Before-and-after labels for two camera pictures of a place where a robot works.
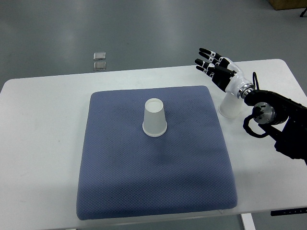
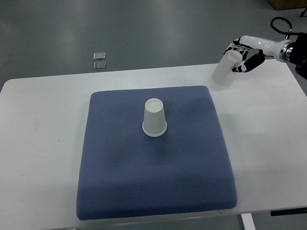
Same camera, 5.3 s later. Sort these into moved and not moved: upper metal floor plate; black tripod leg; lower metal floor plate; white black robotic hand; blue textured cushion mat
Moved: white black robotic hand
Not moved: lower metal floor plate; upper metal floor plate; black tripod leg; blue textured cushion mat
